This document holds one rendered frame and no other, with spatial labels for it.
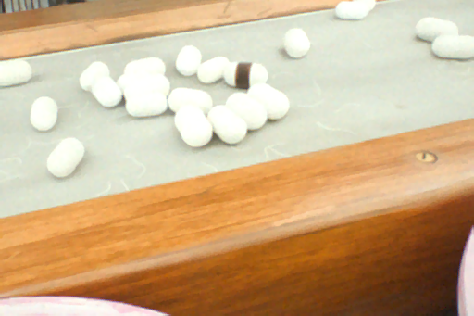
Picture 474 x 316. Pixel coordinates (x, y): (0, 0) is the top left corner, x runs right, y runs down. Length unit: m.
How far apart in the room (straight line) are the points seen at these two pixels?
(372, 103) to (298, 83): 0.06
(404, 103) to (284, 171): 0.16
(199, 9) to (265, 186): 0.35
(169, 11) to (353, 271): 0.38
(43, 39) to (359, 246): 0.40
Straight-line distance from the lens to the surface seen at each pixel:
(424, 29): 0.50
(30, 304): 0.19
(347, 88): 0.39
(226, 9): 0.56
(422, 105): 0.38
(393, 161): 0.26
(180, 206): 0.22
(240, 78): 0.38
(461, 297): 0.19
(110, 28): 0.53
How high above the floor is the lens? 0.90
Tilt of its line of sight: 28 degrees down
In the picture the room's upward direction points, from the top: 6 degrees counter-clockwise
